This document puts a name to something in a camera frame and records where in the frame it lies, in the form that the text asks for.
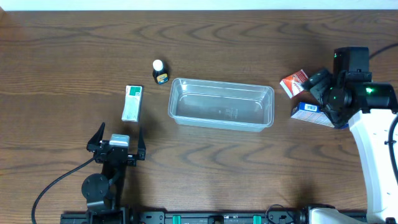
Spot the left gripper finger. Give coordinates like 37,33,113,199
86,122,105,152
137,128,146,161

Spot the blue white medicine box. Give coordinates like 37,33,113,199
290,102,336,128

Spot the red white medicine box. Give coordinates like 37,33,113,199
280,70,308,98

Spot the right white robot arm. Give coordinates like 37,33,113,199
305,47,397,223

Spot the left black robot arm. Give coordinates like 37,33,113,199
81,123,146,213

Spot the clear plastic container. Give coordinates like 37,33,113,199
168,78,274,133

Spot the green white medicine box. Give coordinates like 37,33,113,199
121,85,143,123

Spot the dark syrup bottle white cap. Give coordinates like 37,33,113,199
152,60,169,85

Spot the left black cable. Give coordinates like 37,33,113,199
31,157,96,224

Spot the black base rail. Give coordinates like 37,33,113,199
60,205,310,224

